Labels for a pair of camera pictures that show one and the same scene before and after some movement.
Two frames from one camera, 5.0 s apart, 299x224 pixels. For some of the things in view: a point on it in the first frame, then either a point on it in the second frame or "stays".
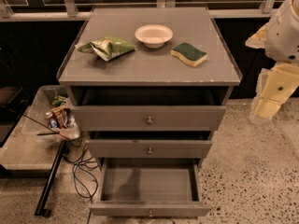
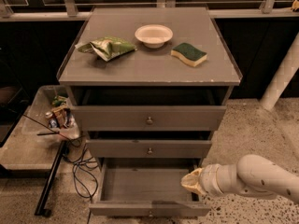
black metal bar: (49, 182) stays
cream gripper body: (282, 36) -> (207, 181)
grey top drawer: (151, 118) stays
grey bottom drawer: (149, 187) stays
